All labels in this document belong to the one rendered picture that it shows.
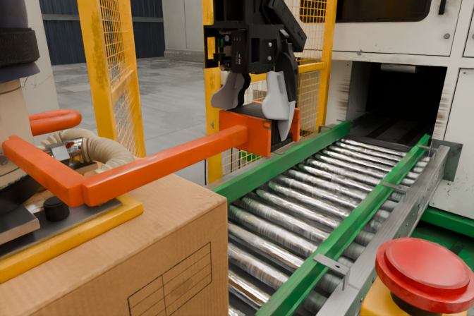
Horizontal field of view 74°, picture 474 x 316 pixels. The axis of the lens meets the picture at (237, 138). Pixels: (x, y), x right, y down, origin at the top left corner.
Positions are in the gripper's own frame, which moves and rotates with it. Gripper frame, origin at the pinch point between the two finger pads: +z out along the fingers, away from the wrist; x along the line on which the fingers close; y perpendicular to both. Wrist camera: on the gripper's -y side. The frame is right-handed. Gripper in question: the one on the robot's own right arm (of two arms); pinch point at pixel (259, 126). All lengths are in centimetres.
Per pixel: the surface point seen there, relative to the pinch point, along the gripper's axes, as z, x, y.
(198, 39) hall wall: 30, -871, -818
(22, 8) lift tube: -15.6, -20.6, 20.5
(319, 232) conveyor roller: 53, -11, -53
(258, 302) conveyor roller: 54, -10, -16
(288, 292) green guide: 44.0, -1.6, -15.3
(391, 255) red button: 3.8, 21.5, 11.5
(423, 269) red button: 3.8, 23.8, 11.6
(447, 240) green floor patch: 108, 22, -167
